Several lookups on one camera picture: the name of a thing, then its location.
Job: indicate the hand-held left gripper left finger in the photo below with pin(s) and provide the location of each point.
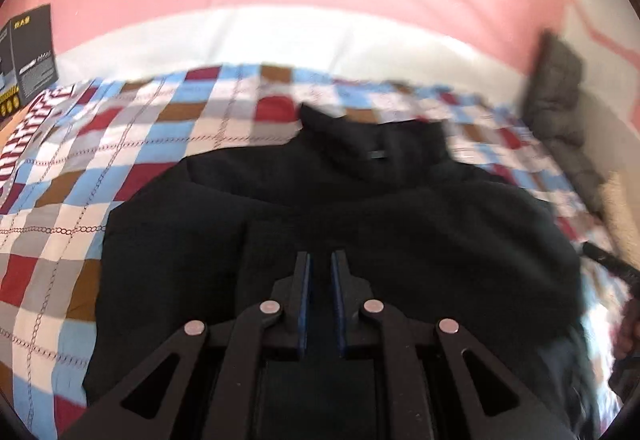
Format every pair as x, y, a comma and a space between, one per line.
303, 300

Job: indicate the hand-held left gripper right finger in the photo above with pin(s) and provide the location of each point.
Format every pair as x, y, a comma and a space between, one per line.
339, 300

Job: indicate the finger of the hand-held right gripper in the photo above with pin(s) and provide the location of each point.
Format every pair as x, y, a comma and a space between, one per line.
607, 262

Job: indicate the black jacket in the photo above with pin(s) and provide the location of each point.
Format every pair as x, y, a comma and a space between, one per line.
400, 220

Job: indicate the person's right hand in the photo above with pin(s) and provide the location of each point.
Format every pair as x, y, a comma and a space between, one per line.
630, 327

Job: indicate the beige fluffy cloth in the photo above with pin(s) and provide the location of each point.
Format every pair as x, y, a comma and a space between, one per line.
620, 210

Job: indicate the checkered bed blanket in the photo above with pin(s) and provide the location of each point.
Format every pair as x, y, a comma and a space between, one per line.
150, 129

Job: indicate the red white printed cloth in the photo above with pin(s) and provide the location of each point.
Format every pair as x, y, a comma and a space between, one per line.
30, 129

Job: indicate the black cardboard box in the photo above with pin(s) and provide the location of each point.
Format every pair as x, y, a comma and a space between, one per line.
31, 54

